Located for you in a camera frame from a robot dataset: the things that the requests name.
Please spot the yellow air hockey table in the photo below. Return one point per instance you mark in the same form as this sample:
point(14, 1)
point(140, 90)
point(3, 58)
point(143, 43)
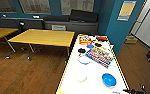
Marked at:
point(91, 71)

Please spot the brown cardboard box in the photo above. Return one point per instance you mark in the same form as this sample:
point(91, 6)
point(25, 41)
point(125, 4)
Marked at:
point(131, 39)

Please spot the black air hockey striker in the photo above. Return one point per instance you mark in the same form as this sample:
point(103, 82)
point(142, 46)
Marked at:
point(81, 50)
point(98, 44)

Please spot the blue-rimmed clear bowl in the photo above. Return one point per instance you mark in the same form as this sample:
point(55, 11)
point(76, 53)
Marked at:
point(78, 60)

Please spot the small blue puck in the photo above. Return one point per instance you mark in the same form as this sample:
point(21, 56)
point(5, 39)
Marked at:
point(90, 46)

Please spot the red and black item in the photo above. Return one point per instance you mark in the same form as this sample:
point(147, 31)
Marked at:
point(102, 38)

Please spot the orange game box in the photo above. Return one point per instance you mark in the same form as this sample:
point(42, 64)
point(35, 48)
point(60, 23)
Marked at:
point(85, 40)

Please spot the yellow-topped table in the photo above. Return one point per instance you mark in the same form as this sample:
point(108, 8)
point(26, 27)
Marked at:
point(44, 36)
point(1, 33)

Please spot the yellow wall sign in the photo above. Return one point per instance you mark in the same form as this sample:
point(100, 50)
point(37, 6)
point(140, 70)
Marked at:
point(127, 10)

